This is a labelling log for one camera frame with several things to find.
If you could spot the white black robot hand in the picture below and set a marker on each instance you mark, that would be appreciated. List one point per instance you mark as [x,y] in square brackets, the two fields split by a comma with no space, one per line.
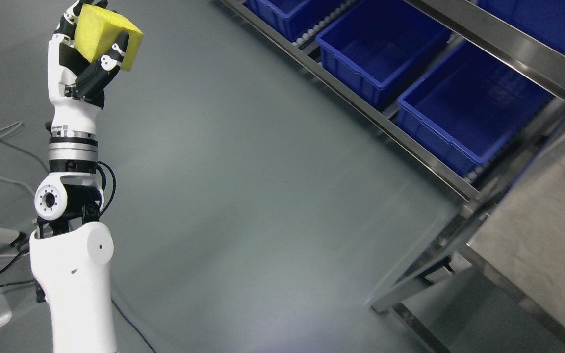
[76,85]

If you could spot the yellow foam block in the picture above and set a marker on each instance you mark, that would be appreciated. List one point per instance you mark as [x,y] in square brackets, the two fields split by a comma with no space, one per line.
[97,29]

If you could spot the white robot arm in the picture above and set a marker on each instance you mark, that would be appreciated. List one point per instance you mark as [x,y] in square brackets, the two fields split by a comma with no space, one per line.
[71,250]

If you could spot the steel shelf rack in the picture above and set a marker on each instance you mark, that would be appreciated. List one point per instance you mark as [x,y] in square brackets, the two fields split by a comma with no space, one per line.
[526,35]

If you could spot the blue plastic bin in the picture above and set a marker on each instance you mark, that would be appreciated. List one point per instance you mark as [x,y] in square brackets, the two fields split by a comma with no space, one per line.
[293,18]
[380,47]
[468,107]

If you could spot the stainless steel table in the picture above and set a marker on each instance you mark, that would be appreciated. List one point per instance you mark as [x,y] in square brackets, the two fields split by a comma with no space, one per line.
[516,241]

